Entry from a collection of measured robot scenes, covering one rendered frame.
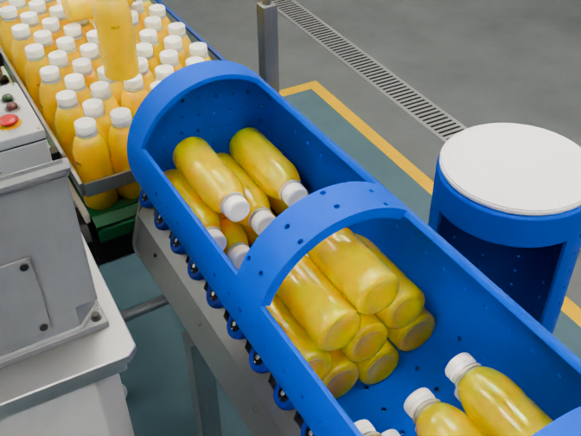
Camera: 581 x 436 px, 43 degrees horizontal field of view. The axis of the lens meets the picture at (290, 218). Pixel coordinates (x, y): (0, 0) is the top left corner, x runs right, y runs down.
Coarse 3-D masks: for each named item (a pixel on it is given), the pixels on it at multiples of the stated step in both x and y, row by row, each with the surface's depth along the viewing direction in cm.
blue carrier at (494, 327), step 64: (192, 64) 121; (192, 128) 128; (320, 192) 94; (384, 192) 97; (192, 256) 108; (256, 256) 92; (448, 256) 97; (256, 320) 92; (448, 320) 103; (512, 320) 90; (320, 384) 82; (384, 384) 104; (448, 384) 101; (576, 384) 84
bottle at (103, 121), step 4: (84, 112) 143; (104, 112) 142; (84, 116) 142; (88, 116) 142; (92, 116) 141; (96, 116) 141; (100, 116) 142; (104, 116) 143; (108, 116) 144; (96, 120) 142; (100, 120) 142; (104, 120) 142; (108, 120) 143; (96, 124) 142; (100, 124) 142; (104, 124) 142; (108, 124) 143; (100, 128) 142; (104, 128) 142; (108, 128) 143; (100, 132) 142; (104, 132) 143; (104, 136) 143
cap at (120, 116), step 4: (116, 108) 140; (120, 108) 140; (124, 108) 140; (112, 112) 138; (116, 112) 139; (120, 112) 138; (124, 112) 138; (128, 112) 138; (112, 116) 138; (116, 116) 137; (120, 116) 137; (124, 116) 138; (128, 116) 138; (112, 120) 138; (116, 120) 138; (120, 120) 138; (124, 120) 138; (128, 120) 139; (116, 124) 138; (120, 124) 138; (124, 124) 138
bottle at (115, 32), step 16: (96, 0) 131; (112, 0) 130; (96, 16) 132; (112, 16) 131; (128, 16) 133; (112, 32) 132; (128, 32) 134; (112, 48) 134; (128, 48) 135; (112, 64) 136; (128, 64) 137
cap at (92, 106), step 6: (84, 102) 142; (90, 102) 142; (96, 102) 142; (102, 102) 142; (84, 108) 140; (90, 108) 140; (96, 108) 140; (102, 108) 142; (90, 114) 141; (96, 114) 141
